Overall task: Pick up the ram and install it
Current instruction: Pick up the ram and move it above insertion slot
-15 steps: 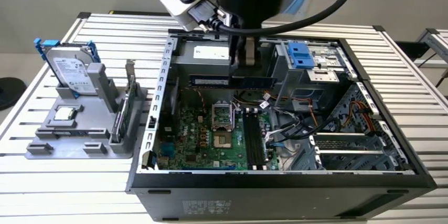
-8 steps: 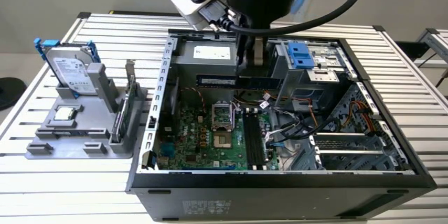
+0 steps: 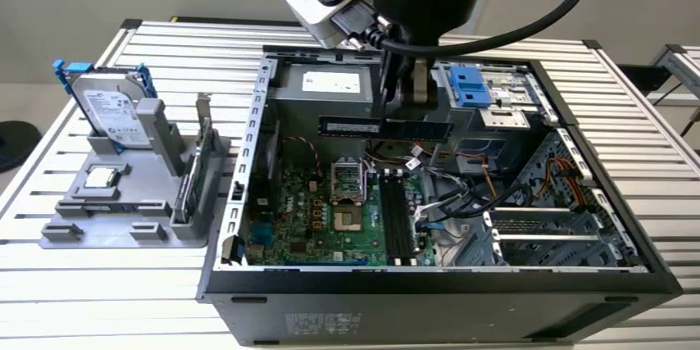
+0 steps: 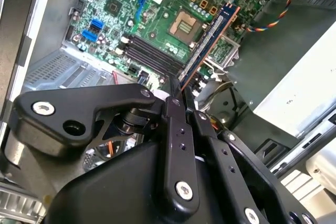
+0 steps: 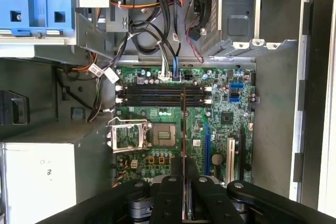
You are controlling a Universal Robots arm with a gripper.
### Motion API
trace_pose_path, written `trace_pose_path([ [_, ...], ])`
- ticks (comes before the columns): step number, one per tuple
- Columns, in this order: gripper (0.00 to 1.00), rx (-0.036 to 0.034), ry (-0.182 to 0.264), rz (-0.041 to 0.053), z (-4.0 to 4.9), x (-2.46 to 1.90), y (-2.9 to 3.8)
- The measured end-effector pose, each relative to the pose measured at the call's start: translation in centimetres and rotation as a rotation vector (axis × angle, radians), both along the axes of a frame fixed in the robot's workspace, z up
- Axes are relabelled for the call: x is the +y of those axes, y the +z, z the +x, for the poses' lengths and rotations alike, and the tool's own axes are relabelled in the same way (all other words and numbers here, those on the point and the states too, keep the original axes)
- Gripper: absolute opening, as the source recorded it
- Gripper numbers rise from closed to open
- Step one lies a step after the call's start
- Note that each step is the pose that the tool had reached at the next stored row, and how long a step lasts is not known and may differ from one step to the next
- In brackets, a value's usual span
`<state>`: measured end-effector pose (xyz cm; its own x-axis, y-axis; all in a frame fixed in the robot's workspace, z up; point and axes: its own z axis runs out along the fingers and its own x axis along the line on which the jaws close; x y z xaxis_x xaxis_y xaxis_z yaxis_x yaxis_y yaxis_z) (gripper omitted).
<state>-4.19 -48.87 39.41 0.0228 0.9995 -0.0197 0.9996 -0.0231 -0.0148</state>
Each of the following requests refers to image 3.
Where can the black RAM slot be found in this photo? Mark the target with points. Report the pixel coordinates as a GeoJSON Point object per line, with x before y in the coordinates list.
{"type": "Point", "coordinates": [395, 219]}
{"type": "Point", "coordinates": [389, 219]}
{"type": "Point", "coordinates": [401, 219]}
{"type": "Point", "coordinates": [407, 219]}

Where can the blue drive bay latch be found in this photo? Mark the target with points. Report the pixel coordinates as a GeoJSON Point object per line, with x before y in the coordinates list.
{"type": "Point", "coordinates": [467, 96]}

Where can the tall grey drive cage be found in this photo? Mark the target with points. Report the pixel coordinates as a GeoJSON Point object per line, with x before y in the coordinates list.
{"type": "Point", "coordinates": [503, 120]}

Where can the grey power supply unit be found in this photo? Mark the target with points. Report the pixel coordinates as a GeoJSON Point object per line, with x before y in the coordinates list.
{"type": "Point", "coordinates": [298, 120]}

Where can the thin metal locking lever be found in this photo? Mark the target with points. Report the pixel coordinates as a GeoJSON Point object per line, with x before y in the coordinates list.
{"type": "Point", "coordinates": [366, 182]}

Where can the metal slat side table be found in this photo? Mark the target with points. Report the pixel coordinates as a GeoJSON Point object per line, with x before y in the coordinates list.
{"type": "Point", "coordinates": [683, 63]}

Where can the blue SATA plug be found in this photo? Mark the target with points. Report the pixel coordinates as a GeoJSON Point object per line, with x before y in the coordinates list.
{"type": "Point", "coordinates": [433, 225]}

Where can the CPU socket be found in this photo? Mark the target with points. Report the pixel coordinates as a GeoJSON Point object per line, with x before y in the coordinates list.
{"type": "Point", "coordinates": [349, 219]}

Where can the green motherboard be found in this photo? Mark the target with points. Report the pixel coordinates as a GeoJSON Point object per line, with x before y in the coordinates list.
{"type": "Point", "coordinates": [306, 235]}

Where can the low silver disk bay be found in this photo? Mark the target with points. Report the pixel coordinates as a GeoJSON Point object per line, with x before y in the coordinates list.
{"type": "Point", "coordinates": [547, 238]}

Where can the hard disk in blue carrier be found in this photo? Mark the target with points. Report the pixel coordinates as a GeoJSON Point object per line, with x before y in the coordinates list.
{"type": "Point", "coordinates": [110, 108]}

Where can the green graphics card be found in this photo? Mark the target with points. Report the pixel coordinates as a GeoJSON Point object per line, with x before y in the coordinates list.
{"type": "Point", "coordinates": [189, 198]}

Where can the black square chip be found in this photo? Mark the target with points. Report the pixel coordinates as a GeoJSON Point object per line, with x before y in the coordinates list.
{"type": "Point", "coordinates": [298, 247]}

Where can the blue expansion slot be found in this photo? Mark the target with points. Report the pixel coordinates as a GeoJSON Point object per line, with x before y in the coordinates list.
{"type": "Point", "coordinates": [329, 262]}

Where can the grey parts rack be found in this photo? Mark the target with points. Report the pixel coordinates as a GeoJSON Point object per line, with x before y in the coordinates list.
{"type": "Point", "coordinates": [142, 186]}

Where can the silver CPU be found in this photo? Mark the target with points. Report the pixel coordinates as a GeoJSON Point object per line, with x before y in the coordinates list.
{"type": "Point", "coordinates": [101, 178]}

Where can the black PC case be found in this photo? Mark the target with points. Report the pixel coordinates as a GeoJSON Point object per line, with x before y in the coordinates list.
{"type": "Point", "coordinates": [438, 317]}

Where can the white case label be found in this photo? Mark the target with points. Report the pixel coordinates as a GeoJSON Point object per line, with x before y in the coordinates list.
{"type": "Point", "coordinates": [323, 324]}

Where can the black round floor object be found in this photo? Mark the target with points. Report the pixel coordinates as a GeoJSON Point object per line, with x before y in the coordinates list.
{"type": "Point", "coordinates": [17, 145]}

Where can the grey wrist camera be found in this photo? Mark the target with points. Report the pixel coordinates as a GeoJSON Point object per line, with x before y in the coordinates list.
{"type": "Point", "coordinates": [313, 10]}

